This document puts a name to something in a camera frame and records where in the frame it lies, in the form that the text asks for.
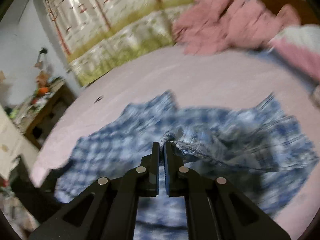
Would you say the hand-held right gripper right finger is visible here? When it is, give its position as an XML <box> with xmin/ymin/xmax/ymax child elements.
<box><xmin>163</xmin><ymin>142</ymin><xmax>291</xmax><ymax>240</ymax></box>

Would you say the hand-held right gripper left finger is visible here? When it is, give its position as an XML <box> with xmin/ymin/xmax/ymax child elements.
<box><xmin>29</xmin><ymin>142</ymin><xmax>161</xmax><ymax>240</ymax></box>

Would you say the blue plaid shirt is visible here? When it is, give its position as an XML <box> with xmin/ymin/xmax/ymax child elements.
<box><xmin>54</xmin><ymin>90</ymin><xmax>320</xmax><ymax>240</ymax></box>

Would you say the wooden desk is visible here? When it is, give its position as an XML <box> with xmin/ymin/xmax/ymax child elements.
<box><xmin>12</xmin><ymin>80</ymin><xmax>75</xmax><ymax>149</ymax></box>

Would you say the orange toy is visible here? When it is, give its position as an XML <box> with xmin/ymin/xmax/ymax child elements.
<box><xmin>35</xmin><ymin>71</ymin><xmax>51</xmax><ymax>97</ymax></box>

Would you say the white drawer cabinet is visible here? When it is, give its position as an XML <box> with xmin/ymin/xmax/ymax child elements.
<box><xmin>0</xmin><ymin>105</ymin><xmax>39</xmax><ymax>180</ymax></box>

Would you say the stack of papers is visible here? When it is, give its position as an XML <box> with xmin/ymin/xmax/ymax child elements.
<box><xmin>7</xmin><ymin>97</ymin><xmax>35</xmax><ymax>128</ymax></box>

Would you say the pink quilt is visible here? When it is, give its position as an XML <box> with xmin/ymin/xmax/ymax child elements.
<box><xmin>172</xmin><ymin>0</ymin><xmax>302</xmax><ymax>55</ymax></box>

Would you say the tree print curtain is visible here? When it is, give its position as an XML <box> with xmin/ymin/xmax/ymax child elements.
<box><xmin>42</xmin><ymin>0</ymin><xmax>213</xmax><ymax>87</ymax></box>

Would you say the pink desk lamp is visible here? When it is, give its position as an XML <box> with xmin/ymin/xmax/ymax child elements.
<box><xmin>34</xmin><ymin>47</ymin><xmax>49</xmax><ymax>68</ymax></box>

